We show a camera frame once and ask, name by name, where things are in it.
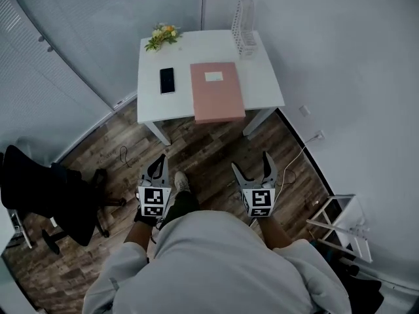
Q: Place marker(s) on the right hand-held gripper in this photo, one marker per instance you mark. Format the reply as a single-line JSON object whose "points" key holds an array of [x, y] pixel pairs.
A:
{"points": [[259, 201]]}

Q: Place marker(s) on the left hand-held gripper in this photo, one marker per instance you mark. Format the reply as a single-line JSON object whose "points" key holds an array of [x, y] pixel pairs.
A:
{"points": [[154, 198]]}

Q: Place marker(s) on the pink folder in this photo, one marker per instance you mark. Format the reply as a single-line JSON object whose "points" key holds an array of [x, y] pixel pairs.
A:
{"points": [[217, 97]]}

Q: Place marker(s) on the white perforated file holder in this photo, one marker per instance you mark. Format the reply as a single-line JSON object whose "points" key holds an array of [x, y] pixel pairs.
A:
{"points": [[245, 42]]}

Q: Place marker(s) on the person's left forearm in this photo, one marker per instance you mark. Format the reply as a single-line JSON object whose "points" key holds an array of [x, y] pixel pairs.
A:
{"points": [[137, 235]]}

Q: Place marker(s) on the person's right forearm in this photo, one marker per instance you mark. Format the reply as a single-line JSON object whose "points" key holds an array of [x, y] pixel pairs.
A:
{"points": [[275, 234]]}

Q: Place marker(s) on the person's left hand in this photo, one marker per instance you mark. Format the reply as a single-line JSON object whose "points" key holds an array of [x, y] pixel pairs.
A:
{"points": [[143, 218]]}

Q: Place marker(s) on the person's beige shoe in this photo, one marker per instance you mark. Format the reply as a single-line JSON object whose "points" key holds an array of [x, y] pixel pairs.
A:
{"points": [[181, 182]]}

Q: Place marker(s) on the person's dark trouser leg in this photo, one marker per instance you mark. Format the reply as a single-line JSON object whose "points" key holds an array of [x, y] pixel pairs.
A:
{"points": [[181, 206]]}

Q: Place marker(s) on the white table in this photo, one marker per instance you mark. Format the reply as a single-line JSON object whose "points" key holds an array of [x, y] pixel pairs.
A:
{"points": [[150, 106]]}

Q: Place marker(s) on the black smartphone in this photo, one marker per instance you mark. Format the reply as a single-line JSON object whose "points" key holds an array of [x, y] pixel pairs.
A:
{"points": [[167, 80]]}

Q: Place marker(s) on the person's light grey sweatshirt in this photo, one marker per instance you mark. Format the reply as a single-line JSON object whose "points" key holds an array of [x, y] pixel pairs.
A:
{"points": [[212, 267]]}

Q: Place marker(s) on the white shelf rack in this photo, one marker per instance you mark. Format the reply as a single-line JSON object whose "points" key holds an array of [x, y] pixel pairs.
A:
{"points": [[347, 222]]}

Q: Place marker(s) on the black office chair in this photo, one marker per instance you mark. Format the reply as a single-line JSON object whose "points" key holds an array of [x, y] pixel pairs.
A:
{"points": [[39, 188]]}

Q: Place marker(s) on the yellow and green flower bouquet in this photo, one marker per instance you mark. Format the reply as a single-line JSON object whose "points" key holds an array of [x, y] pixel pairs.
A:
{"points": [[162, 36]]}

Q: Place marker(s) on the black bag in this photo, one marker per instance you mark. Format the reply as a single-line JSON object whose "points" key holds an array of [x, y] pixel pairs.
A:
{"points": [[363, 289]]}

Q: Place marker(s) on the white wall plug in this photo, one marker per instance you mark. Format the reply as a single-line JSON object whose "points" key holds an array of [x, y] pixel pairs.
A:
{"points": [[319, 135]]}

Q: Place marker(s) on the white wall socket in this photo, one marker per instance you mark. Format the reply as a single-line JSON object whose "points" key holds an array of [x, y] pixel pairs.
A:
{"points": [[305, 110]]}

